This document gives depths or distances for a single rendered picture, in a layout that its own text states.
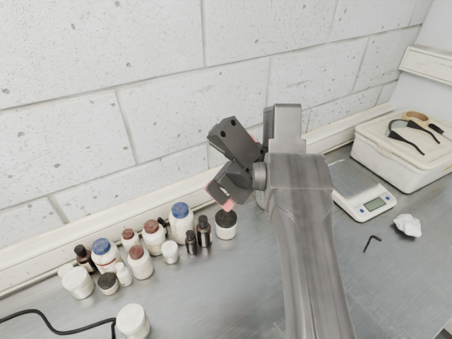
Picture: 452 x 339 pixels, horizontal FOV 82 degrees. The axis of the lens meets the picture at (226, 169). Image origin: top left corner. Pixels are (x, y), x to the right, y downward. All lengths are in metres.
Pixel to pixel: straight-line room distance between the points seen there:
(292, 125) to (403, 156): 0.76
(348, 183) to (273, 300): 0.51
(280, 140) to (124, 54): 0.41
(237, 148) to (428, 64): 1.11
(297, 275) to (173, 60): 0.55
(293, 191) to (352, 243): 0.64
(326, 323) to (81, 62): 0.59
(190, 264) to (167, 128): 0.39
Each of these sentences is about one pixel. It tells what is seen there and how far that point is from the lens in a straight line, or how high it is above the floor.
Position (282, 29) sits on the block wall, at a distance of 0.84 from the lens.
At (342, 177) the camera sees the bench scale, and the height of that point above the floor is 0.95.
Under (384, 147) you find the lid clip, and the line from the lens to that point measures 1.11.
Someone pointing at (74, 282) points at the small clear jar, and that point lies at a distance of 0.78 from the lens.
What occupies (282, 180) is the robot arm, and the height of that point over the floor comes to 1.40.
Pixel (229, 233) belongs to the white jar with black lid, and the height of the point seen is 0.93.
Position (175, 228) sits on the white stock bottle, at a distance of 0.77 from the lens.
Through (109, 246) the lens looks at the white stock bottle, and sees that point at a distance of 0.75.
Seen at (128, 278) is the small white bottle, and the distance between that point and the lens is 0.78.
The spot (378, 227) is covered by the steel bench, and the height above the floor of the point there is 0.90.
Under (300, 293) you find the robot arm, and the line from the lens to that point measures 0.25.
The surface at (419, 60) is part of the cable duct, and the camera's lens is 1.41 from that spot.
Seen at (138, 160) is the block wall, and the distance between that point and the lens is 0.76.
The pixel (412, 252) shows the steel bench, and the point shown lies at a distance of 0.98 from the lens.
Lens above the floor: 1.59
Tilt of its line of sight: 40 degrees down
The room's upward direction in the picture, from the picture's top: straight up
